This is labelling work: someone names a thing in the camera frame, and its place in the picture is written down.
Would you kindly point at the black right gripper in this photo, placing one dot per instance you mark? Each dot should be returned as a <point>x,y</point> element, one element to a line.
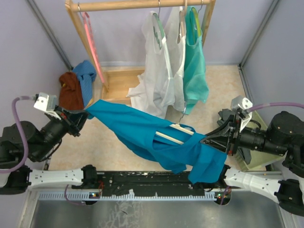
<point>219,138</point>

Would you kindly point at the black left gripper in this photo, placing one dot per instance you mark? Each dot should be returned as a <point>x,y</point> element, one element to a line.
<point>73,120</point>

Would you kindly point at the blue t-shirt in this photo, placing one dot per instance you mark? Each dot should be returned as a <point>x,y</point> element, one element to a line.
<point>155,139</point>

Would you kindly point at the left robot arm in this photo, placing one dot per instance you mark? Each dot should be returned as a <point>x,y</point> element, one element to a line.
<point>23,141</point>

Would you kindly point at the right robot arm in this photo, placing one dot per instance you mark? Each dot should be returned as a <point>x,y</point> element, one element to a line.
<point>283,138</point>

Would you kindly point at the grey t-shirt in basket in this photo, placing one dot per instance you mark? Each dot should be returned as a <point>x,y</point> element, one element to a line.
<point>226,118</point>

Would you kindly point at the teal t-shirt on hanger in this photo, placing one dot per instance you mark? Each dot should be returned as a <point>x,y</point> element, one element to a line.
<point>194,82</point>

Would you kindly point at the white t-shirt on wooden hanger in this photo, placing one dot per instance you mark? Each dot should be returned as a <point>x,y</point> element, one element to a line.
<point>177,48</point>

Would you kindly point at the white t-shirt on green hanger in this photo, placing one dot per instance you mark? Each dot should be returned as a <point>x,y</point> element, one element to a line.
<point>155,91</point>

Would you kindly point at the pink hanger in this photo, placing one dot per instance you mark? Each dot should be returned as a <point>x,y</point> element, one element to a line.
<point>86,32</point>

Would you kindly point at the wooden hanger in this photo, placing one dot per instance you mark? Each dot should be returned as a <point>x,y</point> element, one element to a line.
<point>182,23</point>

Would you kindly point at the green hanger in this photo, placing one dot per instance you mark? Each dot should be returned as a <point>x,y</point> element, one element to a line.
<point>158,30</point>

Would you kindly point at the yellow hanger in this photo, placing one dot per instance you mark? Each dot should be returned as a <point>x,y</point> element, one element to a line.
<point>197,24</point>

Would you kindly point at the brown cloth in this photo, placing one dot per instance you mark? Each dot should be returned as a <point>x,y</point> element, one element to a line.
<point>70,96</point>

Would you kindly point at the light green perforated basket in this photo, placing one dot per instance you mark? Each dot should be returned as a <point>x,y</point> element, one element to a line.
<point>258,159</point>

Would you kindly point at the light blue striped cloth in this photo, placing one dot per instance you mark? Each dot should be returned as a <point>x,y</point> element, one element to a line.
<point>86,74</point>

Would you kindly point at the wooden clothes rack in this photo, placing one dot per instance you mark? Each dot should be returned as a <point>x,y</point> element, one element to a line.
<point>117,29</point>

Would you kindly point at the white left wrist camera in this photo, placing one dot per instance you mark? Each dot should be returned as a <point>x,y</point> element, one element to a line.
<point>47,104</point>

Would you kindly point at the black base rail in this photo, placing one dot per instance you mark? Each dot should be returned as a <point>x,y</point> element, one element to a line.
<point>147,183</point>

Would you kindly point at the white toothed cable strip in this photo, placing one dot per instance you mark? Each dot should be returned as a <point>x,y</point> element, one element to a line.
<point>92,196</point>

